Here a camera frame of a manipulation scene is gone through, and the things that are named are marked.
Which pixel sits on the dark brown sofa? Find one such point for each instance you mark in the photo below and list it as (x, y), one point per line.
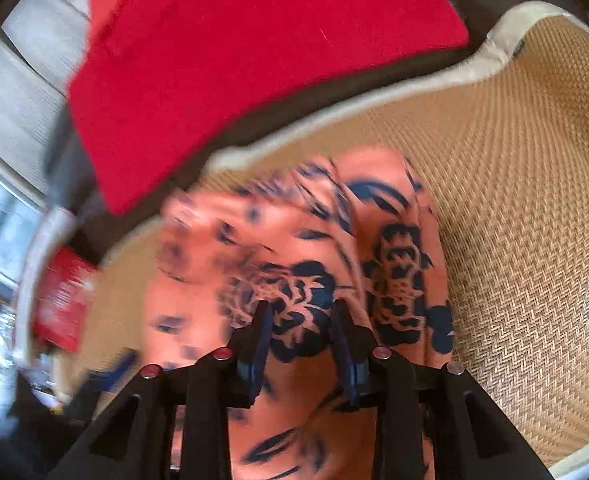
(274, 120)

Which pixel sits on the orange floral garment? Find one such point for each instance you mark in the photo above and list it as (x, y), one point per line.
(299, 240)

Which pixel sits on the tan woven mat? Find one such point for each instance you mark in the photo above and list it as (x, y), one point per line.
(514, 220)

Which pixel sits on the red cushion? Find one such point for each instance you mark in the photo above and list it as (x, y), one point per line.
(234, 55)

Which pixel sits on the white curtain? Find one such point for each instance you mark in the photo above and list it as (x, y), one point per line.
(29, 65)

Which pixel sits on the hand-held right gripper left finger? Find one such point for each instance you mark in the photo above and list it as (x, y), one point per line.
(258, 352)

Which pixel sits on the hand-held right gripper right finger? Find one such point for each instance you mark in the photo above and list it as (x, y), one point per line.
(343, 355)

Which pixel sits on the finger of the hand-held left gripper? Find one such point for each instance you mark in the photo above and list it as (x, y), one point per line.
(112, 372)

